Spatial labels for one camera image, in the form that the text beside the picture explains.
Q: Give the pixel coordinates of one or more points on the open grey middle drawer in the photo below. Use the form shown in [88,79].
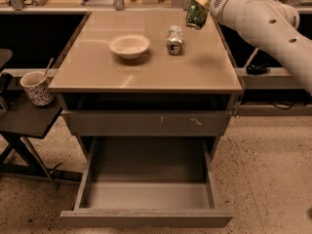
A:
[148,181]

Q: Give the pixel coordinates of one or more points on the wooden stir stick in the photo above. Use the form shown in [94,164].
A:
[47,69]

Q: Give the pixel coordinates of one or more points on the patterned paper cup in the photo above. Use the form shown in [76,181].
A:
[36,87]

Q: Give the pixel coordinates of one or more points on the green soda can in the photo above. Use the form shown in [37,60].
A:
[196,15]

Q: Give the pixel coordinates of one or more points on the grey drawer cabinet counter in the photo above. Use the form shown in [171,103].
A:
[155,95]

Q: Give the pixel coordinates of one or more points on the white bowl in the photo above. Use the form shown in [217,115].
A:
[129,46]

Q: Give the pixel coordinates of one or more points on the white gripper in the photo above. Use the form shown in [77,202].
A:
[216,1]

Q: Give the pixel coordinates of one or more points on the white stick with black tip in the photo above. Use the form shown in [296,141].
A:
[251,58]

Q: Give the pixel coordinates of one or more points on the silver soda can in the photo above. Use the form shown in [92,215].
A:
[174,40]

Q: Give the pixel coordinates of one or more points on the dark side table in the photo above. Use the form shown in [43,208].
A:
[18,124]

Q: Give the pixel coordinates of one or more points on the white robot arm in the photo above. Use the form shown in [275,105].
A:
[271,27]

